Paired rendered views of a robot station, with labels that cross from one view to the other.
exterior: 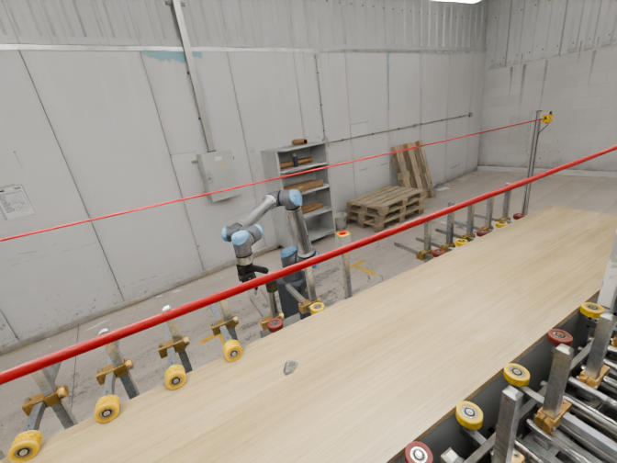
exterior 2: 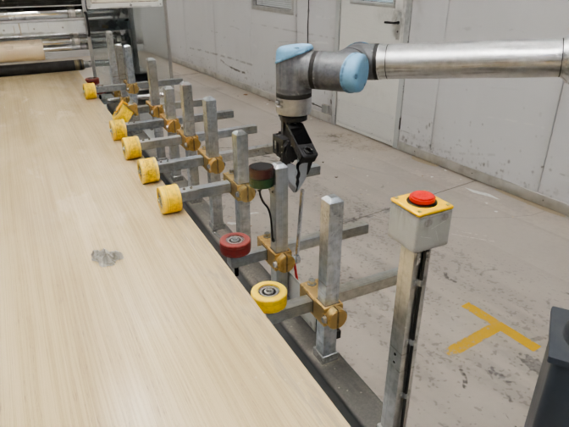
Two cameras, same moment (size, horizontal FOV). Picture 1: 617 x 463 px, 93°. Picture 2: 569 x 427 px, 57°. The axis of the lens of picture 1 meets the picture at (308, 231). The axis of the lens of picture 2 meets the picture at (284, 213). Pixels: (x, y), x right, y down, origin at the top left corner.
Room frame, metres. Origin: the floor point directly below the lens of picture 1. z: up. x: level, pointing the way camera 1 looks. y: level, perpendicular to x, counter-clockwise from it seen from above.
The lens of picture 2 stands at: (1.40, -0.95, 1.57)
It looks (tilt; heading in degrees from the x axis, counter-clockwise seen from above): 26 degrees down; 90
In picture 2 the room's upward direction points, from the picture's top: straight up
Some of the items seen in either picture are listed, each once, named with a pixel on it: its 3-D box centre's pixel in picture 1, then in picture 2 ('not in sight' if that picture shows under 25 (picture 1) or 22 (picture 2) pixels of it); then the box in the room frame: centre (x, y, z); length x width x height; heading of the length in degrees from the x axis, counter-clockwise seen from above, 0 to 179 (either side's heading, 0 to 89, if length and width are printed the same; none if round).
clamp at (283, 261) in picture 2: (272, 321); (274, 252); (1.38, 0.27, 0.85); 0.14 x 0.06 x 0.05; 116
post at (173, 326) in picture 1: (180, 346); (213, 167); (1.17, 0.70, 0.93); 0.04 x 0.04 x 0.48; 26
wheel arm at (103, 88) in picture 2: not in sight; (137, 85); (0.63, 1.87, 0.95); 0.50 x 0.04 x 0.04; 26
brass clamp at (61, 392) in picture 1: (47, 399); (169, 122); (0.94, 1.17, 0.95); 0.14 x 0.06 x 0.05; 116
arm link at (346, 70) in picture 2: (251, 234); (339, 70); (1.54, 0.32, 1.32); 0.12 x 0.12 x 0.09; 68
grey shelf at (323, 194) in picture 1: (301, 197); not in sight; (4.44, 0.04, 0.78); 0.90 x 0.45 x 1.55; 123
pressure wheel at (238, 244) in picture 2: (276, 331); (235, 256); (1.28, 0.24, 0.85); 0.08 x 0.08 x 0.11
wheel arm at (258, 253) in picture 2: (263, 314); (301, 243); (1.46, 0.33, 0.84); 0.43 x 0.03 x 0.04; 26
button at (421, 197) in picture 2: not in sight; (422, 199); (1.62, -0.20, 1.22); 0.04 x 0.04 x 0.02
